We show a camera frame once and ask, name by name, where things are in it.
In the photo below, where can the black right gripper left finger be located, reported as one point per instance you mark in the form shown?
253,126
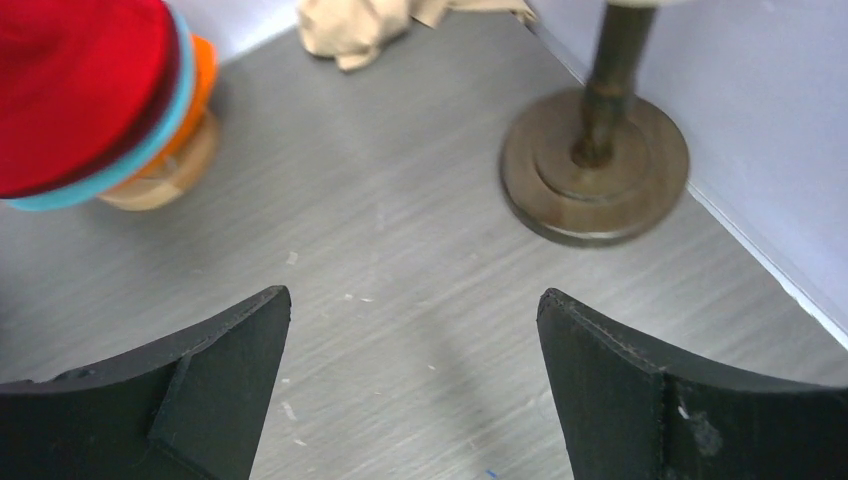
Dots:
190,405

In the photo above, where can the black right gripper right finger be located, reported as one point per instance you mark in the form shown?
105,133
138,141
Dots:
632,406

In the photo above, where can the wooden hat stand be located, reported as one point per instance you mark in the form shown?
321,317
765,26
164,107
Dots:
179,173

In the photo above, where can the cyan bucket hat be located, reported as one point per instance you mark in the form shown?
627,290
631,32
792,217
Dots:
88,189

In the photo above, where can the bright red bucket hat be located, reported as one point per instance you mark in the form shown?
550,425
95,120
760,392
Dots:
76,78

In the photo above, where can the orange bucket hat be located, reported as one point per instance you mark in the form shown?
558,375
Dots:
206,70

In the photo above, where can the dark red bucket hat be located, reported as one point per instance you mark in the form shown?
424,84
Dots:
169,99

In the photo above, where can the beige crumpled cloth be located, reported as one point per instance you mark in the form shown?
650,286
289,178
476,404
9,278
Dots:
354,33

